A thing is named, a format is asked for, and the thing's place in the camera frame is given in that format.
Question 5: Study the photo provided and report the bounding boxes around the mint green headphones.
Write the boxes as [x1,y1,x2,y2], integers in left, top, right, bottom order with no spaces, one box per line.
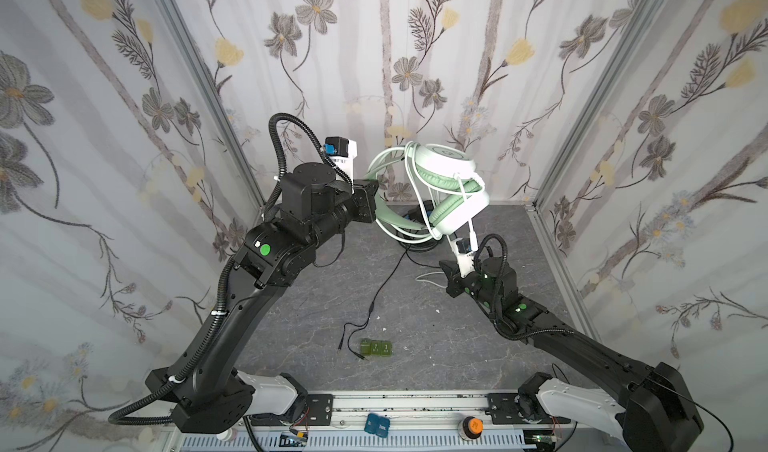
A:
[366,141,490,244]

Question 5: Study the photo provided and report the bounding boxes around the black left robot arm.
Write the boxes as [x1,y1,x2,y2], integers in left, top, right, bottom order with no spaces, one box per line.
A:
[146,163,378,434]

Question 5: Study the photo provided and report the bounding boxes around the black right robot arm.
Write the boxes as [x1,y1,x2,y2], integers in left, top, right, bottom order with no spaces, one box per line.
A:
[439,257,704,451]

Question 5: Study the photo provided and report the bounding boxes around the black and blue headphones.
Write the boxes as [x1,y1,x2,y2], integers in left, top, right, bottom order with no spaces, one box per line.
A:
[401,200,443,253]

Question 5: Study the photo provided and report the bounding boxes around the right black corrugated conduit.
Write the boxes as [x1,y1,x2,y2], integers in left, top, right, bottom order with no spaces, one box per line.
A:
[473,233,575,342]

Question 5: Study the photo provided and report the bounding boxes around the black corrugated conduit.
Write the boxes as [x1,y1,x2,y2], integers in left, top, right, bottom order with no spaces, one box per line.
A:
[108,113,355,434]
[473,233,575,342]

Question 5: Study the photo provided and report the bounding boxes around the orange emergency stop button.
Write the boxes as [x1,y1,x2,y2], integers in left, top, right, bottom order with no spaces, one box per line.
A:
[457,416,484,441]

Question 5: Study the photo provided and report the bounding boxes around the left black corrugated conduit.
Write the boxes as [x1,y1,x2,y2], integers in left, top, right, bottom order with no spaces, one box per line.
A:
[108,113,355,434]

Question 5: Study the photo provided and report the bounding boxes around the small blue box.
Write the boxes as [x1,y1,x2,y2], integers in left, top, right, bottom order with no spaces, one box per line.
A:
[364,413,391,438]

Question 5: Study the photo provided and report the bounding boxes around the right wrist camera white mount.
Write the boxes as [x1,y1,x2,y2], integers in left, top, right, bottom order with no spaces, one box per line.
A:
[448,222,479,277]

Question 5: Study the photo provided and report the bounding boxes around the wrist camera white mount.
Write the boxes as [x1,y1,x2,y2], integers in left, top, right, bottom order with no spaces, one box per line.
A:
[448,222,479,277]
[324,136,358,179]

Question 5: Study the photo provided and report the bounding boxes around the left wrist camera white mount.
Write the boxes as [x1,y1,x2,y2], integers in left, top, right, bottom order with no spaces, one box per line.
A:
[324,136,358,179]

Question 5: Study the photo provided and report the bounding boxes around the black headphone cable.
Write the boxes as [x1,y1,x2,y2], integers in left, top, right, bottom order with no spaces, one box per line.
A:
[337,235,448,361]

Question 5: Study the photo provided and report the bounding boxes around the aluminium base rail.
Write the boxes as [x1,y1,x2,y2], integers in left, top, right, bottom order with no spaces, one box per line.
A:
[161,390,661,452]

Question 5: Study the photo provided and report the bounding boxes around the white slotted cable duct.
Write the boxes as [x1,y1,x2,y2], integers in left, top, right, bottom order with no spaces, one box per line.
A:
[179,431,529,452]

